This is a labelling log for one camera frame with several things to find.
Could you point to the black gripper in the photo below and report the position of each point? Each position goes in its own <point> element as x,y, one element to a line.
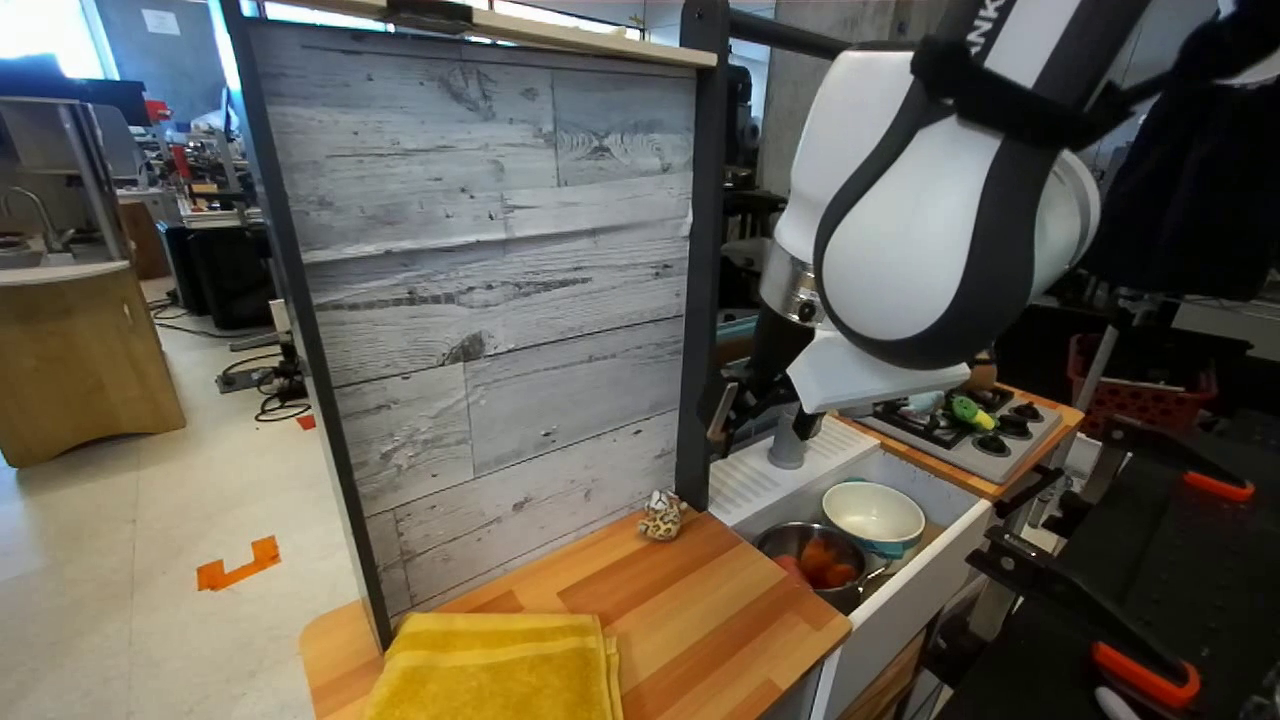
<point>786,352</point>

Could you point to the orange plush toy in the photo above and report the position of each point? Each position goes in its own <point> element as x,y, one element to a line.
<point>831,563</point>

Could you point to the leopard print plush toy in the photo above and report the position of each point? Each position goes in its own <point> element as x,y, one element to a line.
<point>660,516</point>

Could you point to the green yellow plush toy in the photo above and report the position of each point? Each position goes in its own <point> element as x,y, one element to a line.
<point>968,415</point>

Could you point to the yellow terry towel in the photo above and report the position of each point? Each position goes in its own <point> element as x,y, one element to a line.
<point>493,675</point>

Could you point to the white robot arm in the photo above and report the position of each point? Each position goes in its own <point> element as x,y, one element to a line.
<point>907,224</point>

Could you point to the wooden stove counter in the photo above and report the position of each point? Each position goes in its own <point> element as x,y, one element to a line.
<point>1068,416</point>

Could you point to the long teal planter box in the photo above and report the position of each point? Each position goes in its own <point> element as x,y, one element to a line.
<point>729,345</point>

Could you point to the stainless steel pot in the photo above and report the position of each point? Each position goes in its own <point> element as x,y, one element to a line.
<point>786,543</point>

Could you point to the white enamel pot teal rim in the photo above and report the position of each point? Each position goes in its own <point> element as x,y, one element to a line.
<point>874,512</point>

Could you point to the striped wooden countertop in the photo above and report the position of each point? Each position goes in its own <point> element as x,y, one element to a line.
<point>667,602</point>

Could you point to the grey wood plank panel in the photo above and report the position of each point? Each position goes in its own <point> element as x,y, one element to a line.
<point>466,267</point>

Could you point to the orange plastic crate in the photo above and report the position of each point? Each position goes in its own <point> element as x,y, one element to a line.
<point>1146,398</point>

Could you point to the black perforated table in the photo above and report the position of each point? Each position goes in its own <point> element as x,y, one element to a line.
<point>1174,587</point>

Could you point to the light wooden shelf board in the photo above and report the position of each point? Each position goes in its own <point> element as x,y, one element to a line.
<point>535,30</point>

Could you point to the black hanging jacket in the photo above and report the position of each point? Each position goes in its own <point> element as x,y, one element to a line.
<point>1201,203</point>

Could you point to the black storage bins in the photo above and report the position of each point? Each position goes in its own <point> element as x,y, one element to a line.
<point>221,275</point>

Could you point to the round wooden cabinet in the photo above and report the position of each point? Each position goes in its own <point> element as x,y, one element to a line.
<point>83,362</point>

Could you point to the black metal frame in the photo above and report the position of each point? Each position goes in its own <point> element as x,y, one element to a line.
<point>702,267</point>

